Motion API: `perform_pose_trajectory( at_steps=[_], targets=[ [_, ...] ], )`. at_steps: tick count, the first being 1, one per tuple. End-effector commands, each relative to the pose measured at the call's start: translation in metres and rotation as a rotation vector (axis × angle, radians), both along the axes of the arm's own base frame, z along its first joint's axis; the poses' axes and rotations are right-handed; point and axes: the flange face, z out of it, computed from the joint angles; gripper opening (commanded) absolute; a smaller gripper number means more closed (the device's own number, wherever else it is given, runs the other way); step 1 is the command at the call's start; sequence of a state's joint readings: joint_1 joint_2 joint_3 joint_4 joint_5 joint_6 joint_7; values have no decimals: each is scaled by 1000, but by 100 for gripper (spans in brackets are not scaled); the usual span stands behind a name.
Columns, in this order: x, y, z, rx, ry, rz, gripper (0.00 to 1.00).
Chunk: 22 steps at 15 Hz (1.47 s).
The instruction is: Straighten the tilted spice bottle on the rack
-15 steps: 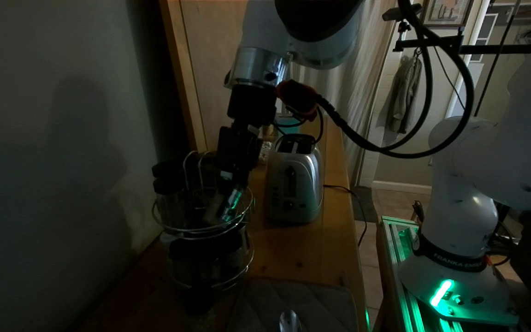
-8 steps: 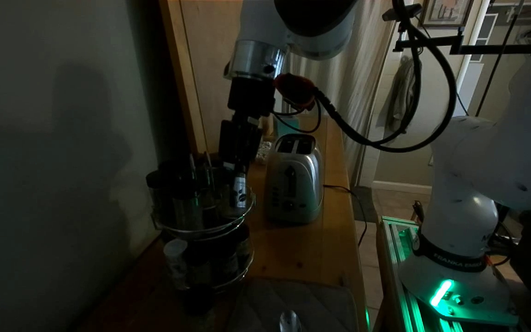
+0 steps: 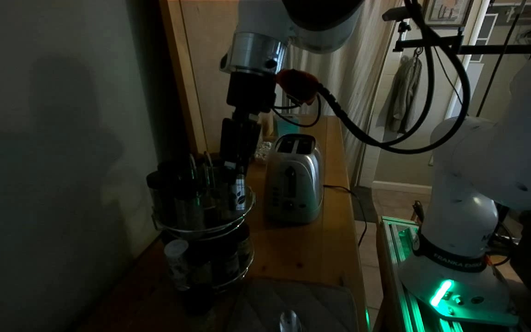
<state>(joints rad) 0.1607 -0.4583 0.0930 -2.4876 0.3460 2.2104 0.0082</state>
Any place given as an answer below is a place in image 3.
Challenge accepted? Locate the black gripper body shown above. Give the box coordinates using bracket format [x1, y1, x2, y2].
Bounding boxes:
[218, 72, 279, 166]

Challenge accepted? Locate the shiny metal cup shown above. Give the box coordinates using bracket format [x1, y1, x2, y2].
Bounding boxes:
[225, 172, 251, 218]

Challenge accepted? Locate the green-lit robot base platform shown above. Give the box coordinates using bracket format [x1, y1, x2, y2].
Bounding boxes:
[376, 214, 526, 332]

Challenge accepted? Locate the white-capped spice bottle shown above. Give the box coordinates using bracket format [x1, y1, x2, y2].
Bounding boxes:
[162, 238, 192, 294]

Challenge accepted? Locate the silver two-slot toaster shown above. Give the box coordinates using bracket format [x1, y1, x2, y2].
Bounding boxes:
[262, 133, 326, 225]

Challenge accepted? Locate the wooden back panel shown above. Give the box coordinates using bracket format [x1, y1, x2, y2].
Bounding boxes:
[157, 0, 245, 155]

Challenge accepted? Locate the grey quilted pot holder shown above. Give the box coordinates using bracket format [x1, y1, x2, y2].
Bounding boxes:
[223, 277, 365, 332]

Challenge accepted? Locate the hanging grey cloth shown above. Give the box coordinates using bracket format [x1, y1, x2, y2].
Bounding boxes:
[389, 50, 424, 137]

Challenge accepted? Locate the black metal rod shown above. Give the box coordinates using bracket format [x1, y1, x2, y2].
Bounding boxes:
[393, 35, 531, 56]

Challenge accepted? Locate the black toaster power cord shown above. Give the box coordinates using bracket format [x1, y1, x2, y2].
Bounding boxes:
[321, 181, 371, 249]

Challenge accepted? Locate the black robot cable orange plug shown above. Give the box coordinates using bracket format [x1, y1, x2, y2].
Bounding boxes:
[273, 0, 474, 155]

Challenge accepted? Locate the framed wall picture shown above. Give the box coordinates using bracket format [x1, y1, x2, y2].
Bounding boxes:
[421, 0, 474, 28]

